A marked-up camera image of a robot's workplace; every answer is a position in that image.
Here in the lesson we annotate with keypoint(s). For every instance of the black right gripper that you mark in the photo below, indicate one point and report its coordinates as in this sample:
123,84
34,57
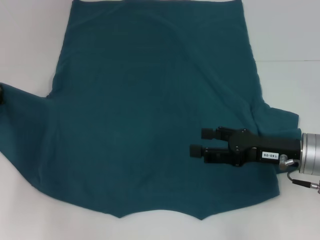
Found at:
250,147

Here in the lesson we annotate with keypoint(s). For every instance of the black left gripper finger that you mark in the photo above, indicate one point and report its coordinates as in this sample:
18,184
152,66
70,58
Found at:
1,93

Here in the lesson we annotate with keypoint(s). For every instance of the teal blue t-shirt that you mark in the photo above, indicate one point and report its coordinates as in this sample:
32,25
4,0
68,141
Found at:
150,100

